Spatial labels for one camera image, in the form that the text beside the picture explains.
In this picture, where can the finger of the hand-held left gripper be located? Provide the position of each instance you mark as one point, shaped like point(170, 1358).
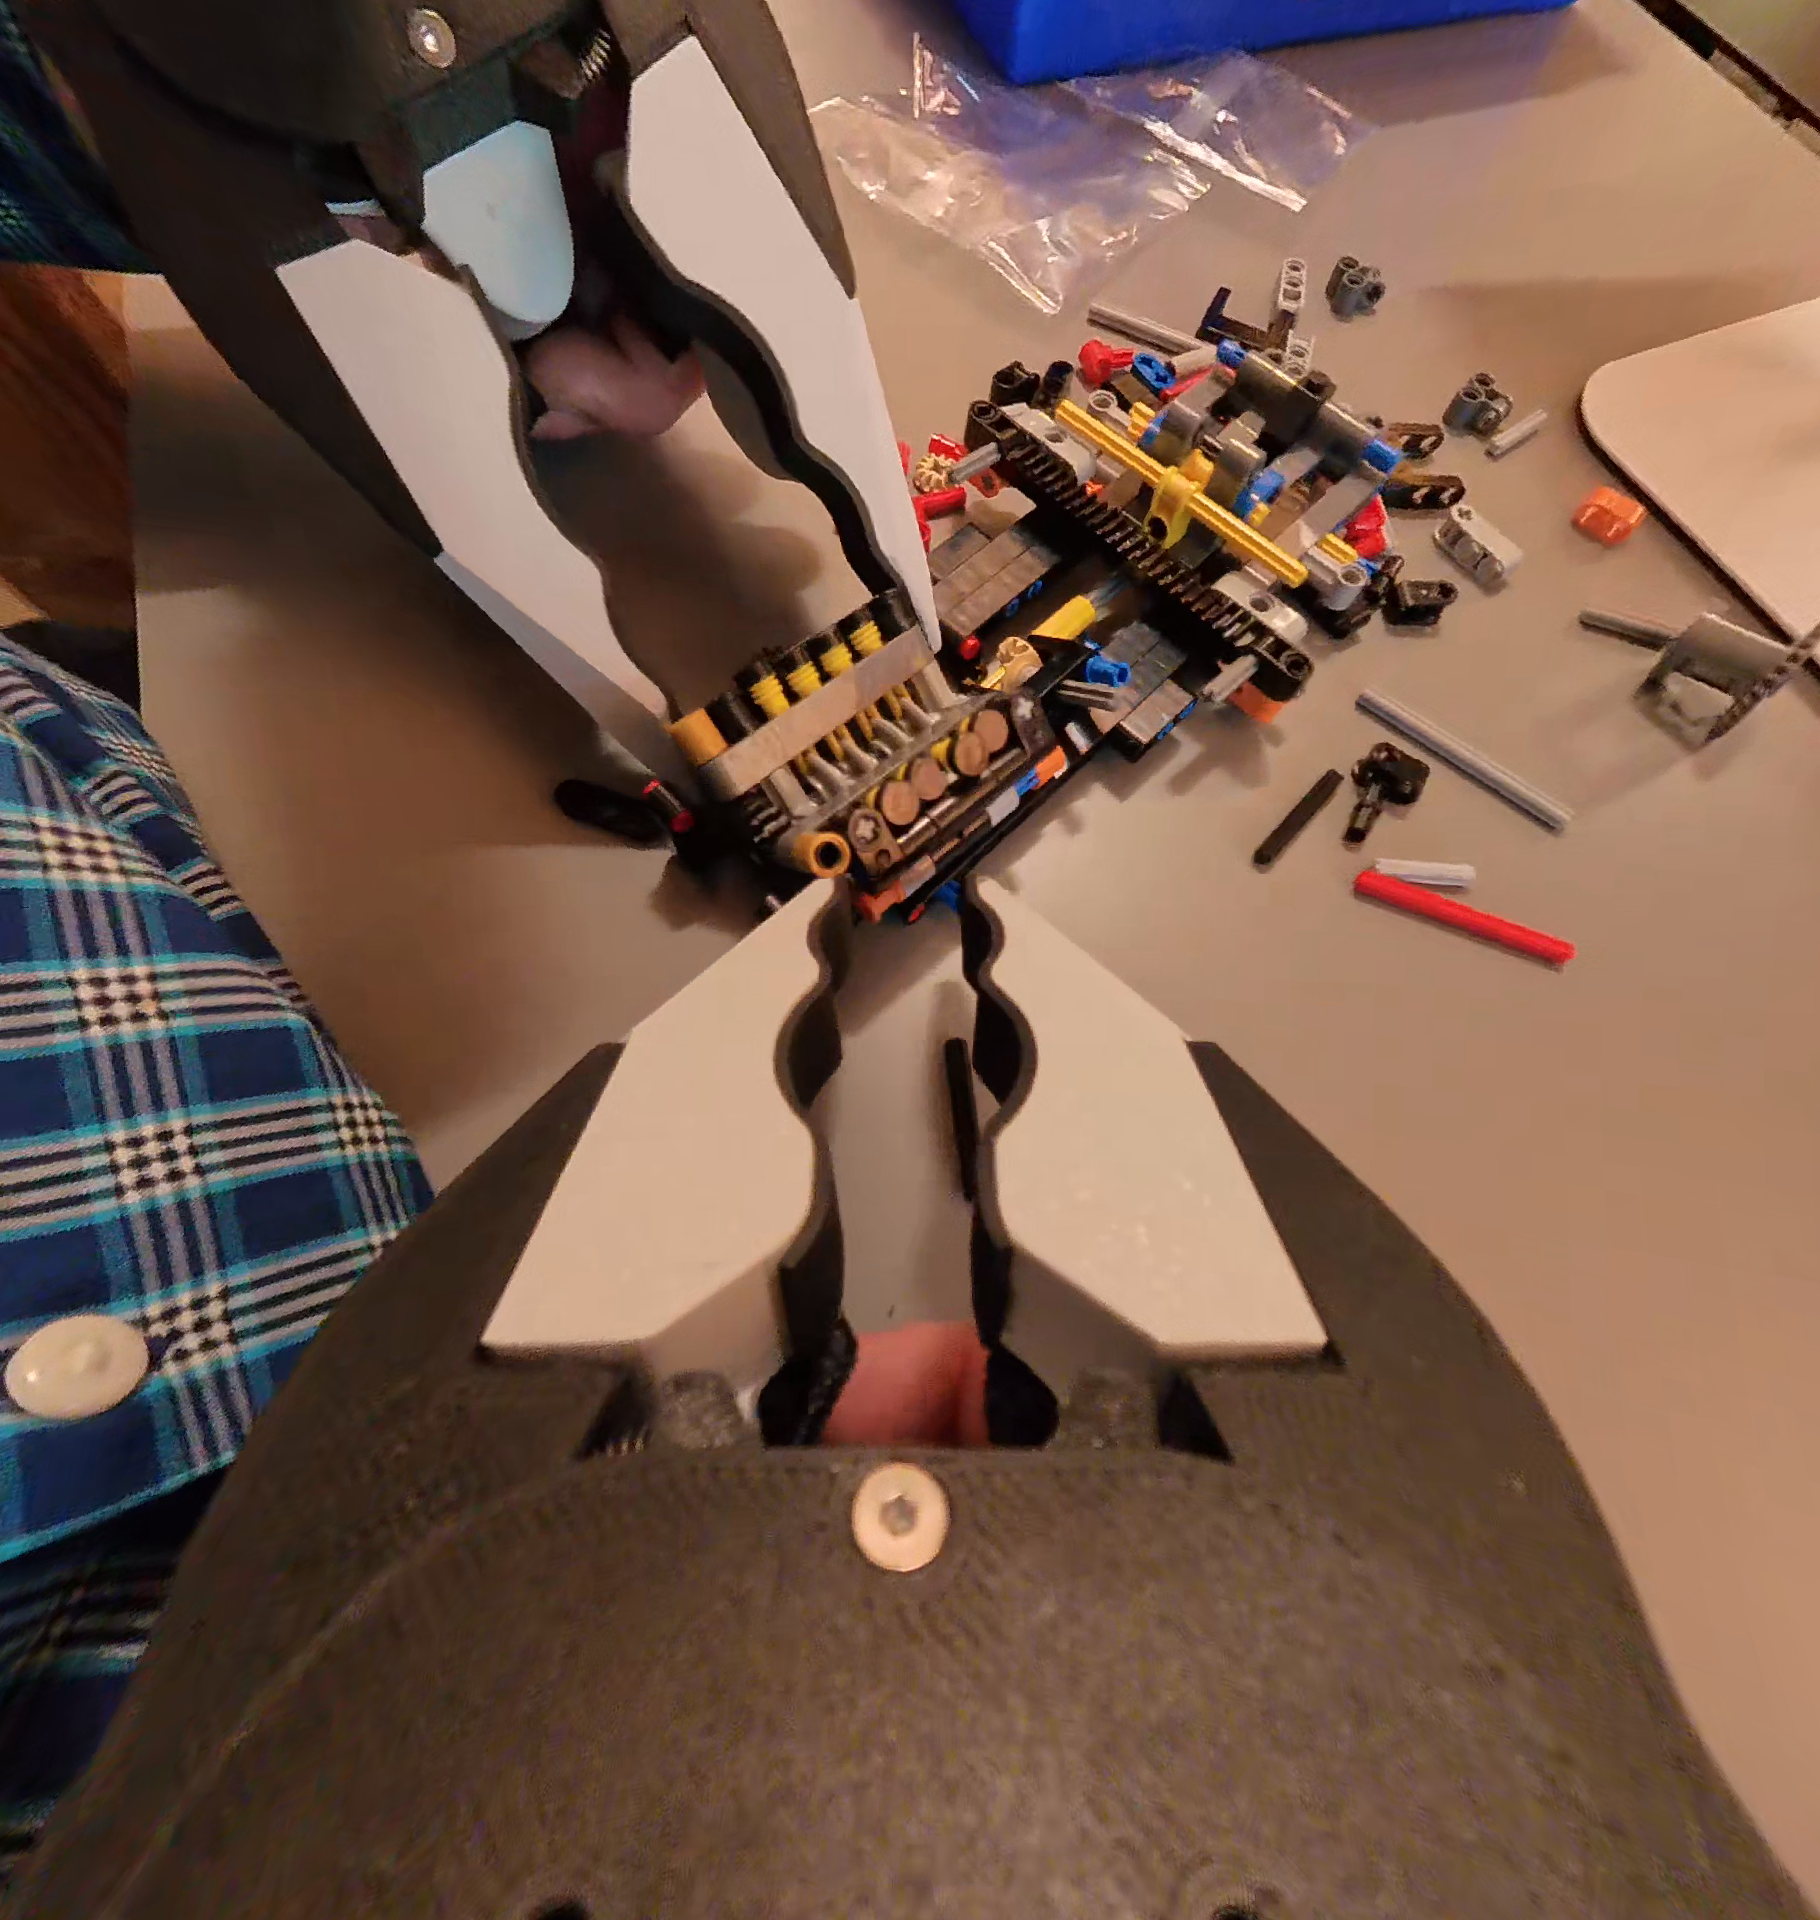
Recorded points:
point(430, 405)
point(760, 271)

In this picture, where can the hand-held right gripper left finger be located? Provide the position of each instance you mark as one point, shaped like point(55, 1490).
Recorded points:
point(654, 1199)

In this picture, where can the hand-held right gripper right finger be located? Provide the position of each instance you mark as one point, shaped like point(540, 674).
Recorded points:
point(1150, 1199)

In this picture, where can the lego car chassis assembly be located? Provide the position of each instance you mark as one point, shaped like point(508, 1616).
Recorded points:
point(1150, 555)

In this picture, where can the yellow black lego engine block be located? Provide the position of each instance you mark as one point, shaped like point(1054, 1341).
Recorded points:
point(849, 751)

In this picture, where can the person's left forearm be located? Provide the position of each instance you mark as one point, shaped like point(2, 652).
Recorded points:
point(11, 180)

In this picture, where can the pile of small lego pieces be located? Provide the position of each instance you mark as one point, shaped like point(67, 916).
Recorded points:
point(1097, 356)

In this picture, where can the thick black lego axle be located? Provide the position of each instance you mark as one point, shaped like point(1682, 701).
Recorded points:
point(1296, 818)

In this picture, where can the red lego axle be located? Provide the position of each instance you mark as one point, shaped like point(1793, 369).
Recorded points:
point(1467, 914)

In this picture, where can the light grey short lego axle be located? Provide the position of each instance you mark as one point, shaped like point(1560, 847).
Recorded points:
point(1429, 873)

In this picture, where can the black lego pin connector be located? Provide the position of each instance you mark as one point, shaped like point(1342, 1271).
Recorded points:
point(1383, 780)

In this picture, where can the light grey holed lego liftarm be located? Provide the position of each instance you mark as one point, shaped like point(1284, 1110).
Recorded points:
point(1292, 288)

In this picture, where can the long grey lego axle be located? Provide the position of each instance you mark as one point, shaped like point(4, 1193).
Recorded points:
point(1467, 758)

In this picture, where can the grey lego connector pieces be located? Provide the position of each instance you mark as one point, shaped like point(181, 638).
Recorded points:
point(1480, 405)

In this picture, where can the grey lego differential gear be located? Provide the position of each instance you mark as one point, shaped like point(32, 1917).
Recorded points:
point(1720, 675)

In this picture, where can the orange lego piece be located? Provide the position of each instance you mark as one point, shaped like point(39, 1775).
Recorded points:
point(1609, 514)

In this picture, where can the person's left hand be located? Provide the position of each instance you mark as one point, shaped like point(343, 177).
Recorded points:
point(611, 381)

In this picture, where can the person's right hand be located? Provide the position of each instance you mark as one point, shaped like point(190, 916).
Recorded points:
point(911, 1389)

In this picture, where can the empty clear plastic bag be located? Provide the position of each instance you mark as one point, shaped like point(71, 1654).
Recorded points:
point(1060, 166)

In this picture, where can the blue parts bin with tag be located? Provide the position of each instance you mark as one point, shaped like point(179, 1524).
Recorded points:
point(1225, 39)

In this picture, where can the person's plaid shirt torso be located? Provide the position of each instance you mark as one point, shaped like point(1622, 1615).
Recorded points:
point(130, 1079)

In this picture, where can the white rounded base board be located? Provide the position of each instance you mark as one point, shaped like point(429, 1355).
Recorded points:
point(1750, 480)

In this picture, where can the black lego bracket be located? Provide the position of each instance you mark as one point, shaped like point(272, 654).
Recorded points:
point(1249, 323)

